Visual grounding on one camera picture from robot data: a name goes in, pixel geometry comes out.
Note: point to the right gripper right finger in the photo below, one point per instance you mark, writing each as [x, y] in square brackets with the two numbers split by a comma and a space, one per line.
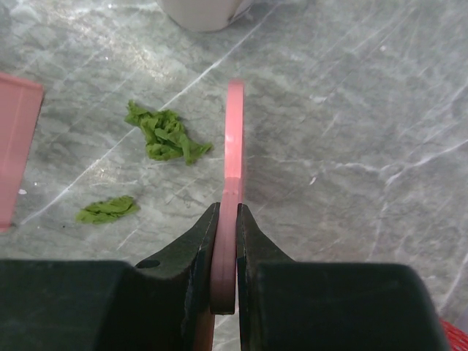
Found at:
[253, 248]

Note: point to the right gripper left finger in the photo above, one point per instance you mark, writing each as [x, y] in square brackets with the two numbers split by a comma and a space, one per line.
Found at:
[179, 315]

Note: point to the pink hand brush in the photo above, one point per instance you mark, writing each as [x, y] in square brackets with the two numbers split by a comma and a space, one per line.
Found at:
[223, 264]

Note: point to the pink dustpan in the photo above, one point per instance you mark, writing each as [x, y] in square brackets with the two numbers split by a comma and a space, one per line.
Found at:
[21, 101]

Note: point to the green paper scrap small centre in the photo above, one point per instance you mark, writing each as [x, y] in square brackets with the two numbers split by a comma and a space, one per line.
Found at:
[107, 211]

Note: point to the green paper scrap by dustpan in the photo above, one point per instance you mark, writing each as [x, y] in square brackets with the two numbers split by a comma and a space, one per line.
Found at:
[165, 135]

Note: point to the red mesh basket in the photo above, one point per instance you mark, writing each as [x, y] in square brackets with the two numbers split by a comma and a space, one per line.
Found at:
[457, 339]

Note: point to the white paper roll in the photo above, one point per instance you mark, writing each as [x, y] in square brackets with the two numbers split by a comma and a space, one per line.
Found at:
[205, 15]

